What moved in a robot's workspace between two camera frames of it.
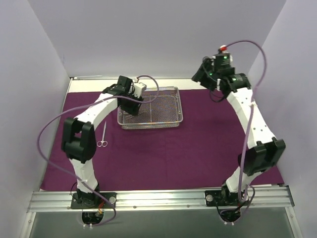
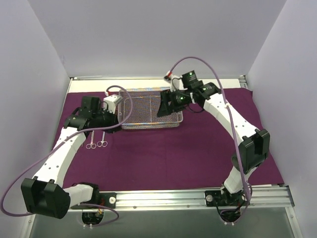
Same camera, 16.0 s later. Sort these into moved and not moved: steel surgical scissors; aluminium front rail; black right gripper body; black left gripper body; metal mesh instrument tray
Moved: black left gripper body; black right gripper body
Not moved: steel surgical scissors; aluminium front rail; metal mesh instrument tray
